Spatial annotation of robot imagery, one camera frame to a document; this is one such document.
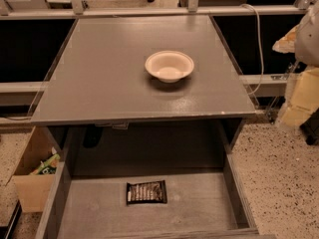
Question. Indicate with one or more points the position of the brown cardboard box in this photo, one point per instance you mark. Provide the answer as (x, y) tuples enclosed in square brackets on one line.
[(32, 186)]

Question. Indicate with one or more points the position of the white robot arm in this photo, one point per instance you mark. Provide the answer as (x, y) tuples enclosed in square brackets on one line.
[(307, 38)]

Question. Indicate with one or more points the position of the black rxbar chocolate wrapper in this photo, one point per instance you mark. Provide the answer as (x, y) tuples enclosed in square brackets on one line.
[(146, 192)]

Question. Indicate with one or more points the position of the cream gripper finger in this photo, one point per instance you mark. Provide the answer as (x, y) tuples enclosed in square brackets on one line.
[(301, 98), (286, 44)]

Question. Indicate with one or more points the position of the green snack bag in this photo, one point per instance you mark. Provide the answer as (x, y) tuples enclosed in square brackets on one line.
[(48, 166)]

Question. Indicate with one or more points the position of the metal frame rail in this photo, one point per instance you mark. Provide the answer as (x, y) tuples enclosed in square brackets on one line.
[(53, 14)]

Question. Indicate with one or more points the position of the open grey top drawer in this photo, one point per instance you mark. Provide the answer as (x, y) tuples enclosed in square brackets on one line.
[(205, 198)]

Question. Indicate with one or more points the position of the grey counter cabinet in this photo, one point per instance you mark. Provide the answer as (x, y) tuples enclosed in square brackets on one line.
[(101, 80)]

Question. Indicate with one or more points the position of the white paper bowl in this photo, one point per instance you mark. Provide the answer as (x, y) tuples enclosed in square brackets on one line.
[(169, 66)]

